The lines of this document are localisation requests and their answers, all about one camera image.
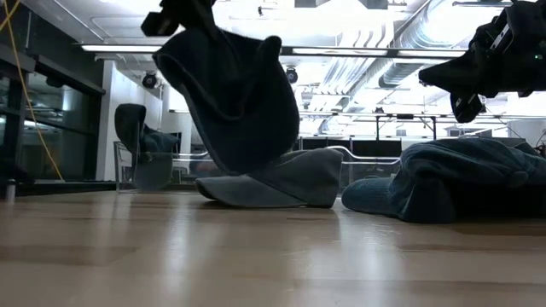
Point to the dark charcoal cap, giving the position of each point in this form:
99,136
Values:
130,123

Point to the black office partition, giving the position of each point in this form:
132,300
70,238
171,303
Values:
384,147

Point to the black-legged background table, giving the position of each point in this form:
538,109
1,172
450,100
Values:
405,116

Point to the blue denim cap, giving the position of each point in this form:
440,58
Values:
460,170

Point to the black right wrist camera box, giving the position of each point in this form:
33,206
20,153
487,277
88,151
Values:
467,106

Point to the clear plastic bin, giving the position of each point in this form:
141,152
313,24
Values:
375,160
121,170

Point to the black framed glass partition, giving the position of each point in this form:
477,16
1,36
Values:
64,128

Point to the silver ceiling duct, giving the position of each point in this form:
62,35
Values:
401,72

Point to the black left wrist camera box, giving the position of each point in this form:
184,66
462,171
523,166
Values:
158,23

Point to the round black ceiling spotlight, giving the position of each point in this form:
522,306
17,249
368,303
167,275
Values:
291,75
149,80

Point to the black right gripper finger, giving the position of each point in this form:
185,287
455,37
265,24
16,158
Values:
448,77

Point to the small silver post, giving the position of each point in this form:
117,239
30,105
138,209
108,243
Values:
10,189

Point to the dark navy cap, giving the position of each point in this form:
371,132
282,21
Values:
239,106

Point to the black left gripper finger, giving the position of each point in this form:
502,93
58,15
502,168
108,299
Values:
205,15

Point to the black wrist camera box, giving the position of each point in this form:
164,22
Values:
158,23
467,106

